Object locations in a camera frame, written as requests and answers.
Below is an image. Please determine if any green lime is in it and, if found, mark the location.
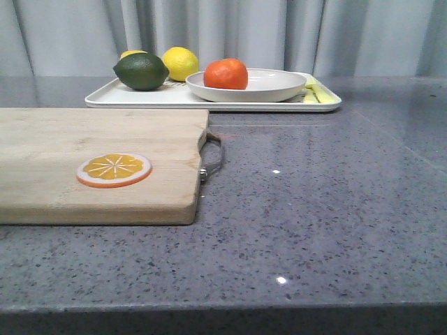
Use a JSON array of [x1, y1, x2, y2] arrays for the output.
[[113, 52, 169, 91]]

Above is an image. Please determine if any orange fruit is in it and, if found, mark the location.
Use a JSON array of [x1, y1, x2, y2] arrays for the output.
[[203, 58, 248, 90]]

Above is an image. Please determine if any beige round plate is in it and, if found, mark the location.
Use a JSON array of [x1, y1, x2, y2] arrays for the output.
[[186, 68, 307, 103]]

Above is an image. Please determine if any yellow lemon front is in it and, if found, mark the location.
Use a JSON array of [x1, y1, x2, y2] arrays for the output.
[[162, 46, 200, 82]]

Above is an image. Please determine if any yellow lemon back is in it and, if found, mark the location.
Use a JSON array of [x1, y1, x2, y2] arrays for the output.
[[119, 50, 146, 59]]

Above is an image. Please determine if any yellow lemon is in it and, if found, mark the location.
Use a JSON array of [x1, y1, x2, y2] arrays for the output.
[[119, 50, 146, 59], [162, 46, 200, 82]]

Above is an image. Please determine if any yellow plastic utensil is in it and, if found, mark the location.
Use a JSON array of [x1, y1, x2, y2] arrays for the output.
[[302, 88, 319, 104]]

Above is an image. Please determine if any grey curtain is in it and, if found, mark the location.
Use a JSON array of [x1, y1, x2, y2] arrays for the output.
[[1, 1, 446, 77]]

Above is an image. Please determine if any yellow plastic fork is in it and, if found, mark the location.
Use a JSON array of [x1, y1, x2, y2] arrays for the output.
[[305, 77, 341, 104]]

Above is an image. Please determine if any wooden cutting board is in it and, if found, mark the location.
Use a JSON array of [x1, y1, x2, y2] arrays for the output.
[[1, 107, 209, 225]]

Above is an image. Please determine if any orange slice toy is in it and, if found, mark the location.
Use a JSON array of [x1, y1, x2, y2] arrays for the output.
[[76, 153, 152, 188]]

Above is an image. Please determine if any metal cutting board handle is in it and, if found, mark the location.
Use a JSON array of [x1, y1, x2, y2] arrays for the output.
[[198, 131, 225, 183]]

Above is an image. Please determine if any white bear print tray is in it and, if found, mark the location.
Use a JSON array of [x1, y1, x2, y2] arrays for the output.
[[85, 73, 342, 112]]

